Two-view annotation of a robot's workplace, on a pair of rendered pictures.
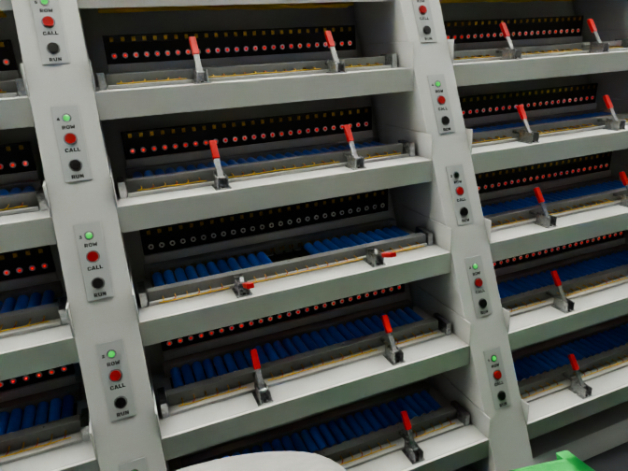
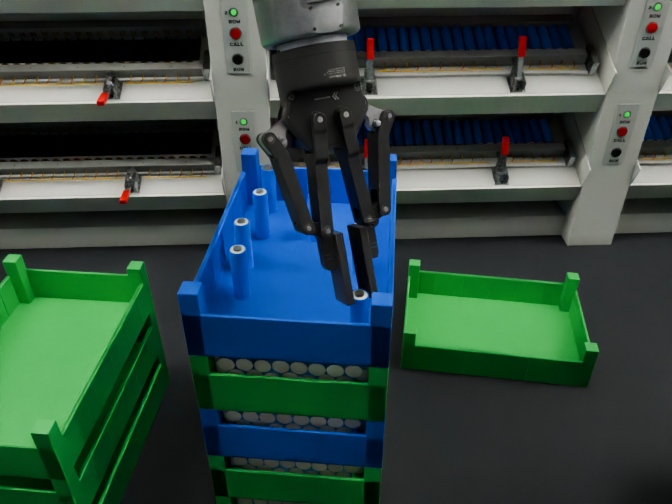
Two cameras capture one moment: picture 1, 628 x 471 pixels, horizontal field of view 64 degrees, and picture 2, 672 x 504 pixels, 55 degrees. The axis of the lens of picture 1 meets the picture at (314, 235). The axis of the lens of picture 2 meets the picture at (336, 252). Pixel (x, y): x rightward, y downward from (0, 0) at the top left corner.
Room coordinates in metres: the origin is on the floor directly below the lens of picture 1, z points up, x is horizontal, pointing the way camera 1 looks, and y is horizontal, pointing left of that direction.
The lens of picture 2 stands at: (-0.41, 0.54, 0.78)
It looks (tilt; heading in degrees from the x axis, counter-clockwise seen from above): 36 degrees down; 17
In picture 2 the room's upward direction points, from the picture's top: straight up
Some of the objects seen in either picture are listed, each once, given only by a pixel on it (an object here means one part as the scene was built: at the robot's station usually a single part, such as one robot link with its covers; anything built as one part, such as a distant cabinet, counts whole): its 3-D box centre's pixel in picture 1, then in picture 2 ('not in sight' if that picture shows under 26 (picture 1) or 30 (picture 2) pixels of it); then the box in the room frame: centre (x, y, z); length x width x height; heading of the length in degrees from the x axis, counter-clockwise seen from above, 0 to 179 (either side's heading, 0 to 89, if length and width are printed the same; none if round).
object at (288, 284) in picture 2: not in sight; (305, 242); (0.15, 0.75, 0.36); 0.30 x 0.20 x 0.08; 12
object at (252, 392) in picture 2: not in sight; (307, 296); (0.15, 0.75, 0.28); 0.30 x 0.20 x 0.08; 12
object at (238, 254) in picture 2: not in sight; (240, 271); (0.09, 0.80, 0.36); 0.02 x 0.02 x 0.06
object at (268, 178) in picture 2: not in sight; (269, 189); (0.26, 0.83, 0.36); 0.02 x 0.02 x 0.06
